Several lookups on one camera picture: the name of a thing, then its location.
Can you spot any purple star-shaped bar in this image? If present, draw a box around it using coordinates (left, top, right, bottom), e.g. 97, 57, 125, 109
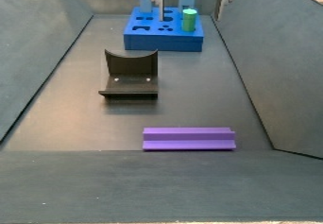
143, 127, 237, 150

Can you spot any blue insertion board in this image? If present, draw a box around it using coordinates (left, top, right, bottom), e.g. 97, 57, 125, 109
125, 7, 205, 52

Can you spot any black curved fixture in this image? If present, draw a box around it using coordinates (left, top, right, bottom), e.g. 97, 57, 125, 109
99, 51, 159, 97

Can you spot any short light blue block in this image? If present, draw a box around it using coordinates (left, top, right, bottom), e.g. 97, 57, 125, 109
139, 0, 153, 13

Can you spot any green hexagonal peg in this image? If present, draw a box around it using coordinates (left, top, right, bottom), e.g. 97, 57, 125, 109
182, 9, 197, 32

